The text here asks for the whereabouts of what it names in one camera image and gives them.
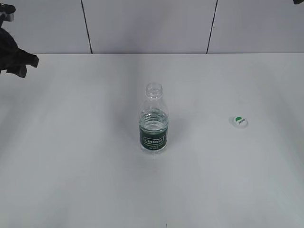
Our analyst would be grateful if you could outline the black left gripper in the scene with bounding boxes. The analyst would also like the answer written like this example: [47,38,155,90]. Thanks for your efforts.
[0,28,39,78]

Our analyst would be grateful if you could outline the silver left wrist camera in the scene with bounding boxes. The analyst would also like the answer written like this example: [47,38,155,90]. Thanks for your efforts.
[0,3,16,22]

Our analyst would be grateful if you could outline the clear Cestbon water bottle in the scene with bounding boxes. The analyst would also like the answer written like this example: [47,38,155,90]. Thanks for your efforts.
[138,83,169,154]

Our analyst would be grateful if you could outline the white green bottle cap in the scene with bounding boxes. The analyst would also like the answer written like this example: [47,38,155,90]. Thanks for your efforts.
[229,115,249,129]

